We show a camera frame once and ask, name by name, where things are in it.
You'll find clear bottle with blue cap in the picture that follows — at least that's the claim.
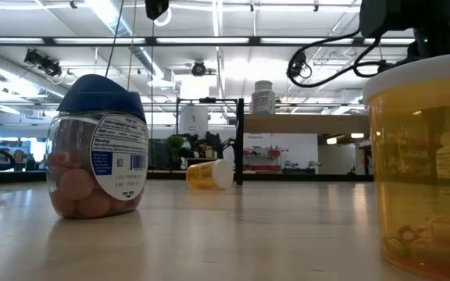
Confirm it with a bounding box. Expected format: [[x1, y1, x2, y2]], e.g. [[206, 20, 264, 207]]
[[45, 73, 150, 219]]

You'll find orange pill bottle white cap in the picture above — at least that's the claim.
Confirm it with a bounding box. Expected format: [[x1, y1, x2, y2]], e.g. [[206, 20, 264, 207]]
[[362, 50, 450, 281], [185, 158, 235, 191]]

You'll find white shelf with red bins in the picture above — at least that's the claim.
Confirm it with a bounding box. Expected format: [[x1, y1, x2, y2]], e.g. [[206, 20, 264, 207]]
[[242, 146, 283, 173]]

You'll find black ceiling-mounted device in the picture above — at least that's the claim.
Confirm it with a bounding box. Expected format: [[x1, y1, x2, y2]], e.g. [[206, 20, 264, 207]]
[[286, 49, 313, 80], [23, 48, 64, 78], [191, 60, 207, 77]]

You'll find white cylindrical tank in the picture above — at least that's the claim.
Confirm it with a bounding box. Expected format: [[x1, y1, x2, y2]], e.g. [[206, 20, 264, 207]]
[[178, 104, 210, 138]]

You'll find green background plant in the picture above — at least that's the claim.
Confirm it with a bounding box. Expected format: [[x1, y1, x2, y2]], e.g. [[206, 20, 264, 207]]
[[165, 134, 189, 171]]

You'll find silver ventilation duct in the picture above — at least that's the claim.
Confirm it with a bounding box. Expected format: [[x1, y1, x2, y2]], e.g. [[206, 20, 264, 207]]
[[0, 45, 93, 105]]

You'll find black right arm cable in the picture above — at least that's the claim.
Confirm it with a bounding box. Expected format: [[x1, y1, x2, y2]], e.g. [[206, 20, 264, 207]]
[[286, 29, 420, 89]]

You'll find wooden shelf with black frame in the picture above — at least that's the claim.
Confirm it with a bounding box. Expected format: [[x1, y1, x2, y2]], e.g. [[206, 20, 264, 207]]
[[235, 97, 370, 187]]

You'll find black metal table frame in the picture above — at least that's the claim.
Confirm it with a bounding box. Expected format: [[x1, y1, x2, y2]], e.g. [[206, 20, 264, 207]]
[[0, 169, 374, 185]]

